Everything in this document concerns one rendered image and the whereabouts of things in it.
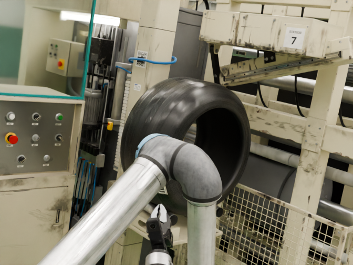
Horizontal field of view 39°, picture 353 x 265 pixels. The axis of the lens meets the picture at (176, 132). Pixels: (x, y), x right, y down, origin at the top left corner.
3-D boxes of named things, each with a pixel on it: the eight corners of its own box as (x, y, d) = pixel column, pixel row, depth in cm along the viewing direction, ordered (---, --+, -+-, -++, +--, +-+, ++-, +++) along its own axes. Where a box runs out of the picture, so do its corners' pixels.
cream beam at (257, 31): (197, 40, 235) (202, 9, 232) (231, 46, 252) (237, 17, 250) (305, 56, 192) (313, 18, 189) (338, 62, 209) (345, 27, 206)
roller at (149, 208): (118, 197, 224) (121, 187, 224) (126, 198, 228) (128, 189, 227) (168, 225, 200) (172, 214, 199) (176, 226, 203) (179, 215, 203)
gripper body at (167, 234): (154, 235, 183) (152, 265, 174) (147, 223, 177) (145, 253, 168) (174, 233, 181) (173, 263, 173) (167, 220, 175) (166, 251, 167)
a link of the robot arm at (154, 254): (141, 264, 165) (169, 261, 163) (142, 251, 168) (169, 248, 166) (149, 277, 171) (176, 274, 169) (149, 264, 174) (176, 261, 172)
